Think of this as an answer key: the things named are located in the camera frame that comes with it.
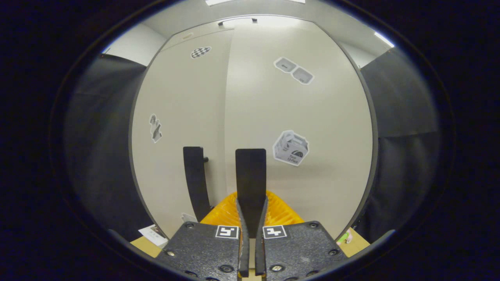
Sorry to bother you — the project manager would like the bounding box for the black door handle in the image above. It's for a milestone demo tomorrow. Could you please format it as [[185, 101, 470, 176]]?
[[183, 146, 213, 222], [235, 148, 267, 238]]

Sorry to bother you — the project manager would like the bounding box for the beige double-door shoe cabinet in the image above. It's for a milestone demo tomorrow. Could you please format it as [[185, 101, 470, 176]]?
[[129, 16, 379, 240]]

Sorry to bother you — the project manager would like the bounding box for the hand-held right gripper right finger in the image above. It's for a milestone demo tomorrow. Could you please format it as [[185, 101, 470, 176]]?
[[255, 190, 348, 281]]

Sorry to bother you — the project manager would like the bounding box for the large ceiling light panel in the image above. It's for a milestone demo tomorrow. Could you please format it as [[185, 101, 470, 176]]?
[[206, 0, 306, 6]]

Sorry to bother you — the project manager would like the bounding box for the beige cabinet drawer front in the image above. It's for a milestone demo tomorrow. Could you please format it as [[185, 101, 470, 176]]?
[[161, 16, 258, 51]]

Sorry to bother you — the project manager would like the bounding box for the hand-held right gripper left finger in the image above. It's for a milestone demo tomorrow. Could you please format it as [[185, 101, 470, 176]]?
[[156, 191, 250, 281]]

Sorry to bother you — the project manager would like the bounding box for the black backdrop cloth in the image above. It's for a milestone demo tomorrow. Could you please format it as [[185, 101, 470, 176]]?
[[352, 48, 440, 243], [64, 53, 164, 242]]

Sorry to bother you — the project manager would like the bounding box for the beige cabinet door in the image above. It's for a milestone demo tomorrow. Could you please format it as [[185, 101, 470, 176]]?
[[225, 20, 373, 239], [132, 29, 235, 238]]

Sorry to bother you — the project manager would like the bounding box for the white paper sheet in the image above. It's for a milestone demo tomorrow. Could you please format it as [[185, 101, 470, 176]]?
[[138, 224, 169, 247]]

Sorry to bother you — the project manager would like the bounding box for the small ceiling light panel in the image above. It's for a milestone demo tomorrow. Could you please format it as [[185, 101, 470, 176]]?
[[374, 32, 395, 48]]

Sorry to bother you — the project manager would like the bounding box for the black drawer handle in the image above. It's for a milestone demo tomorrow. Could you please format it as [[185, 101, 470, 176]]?
[[218, 17, 258, 26]]

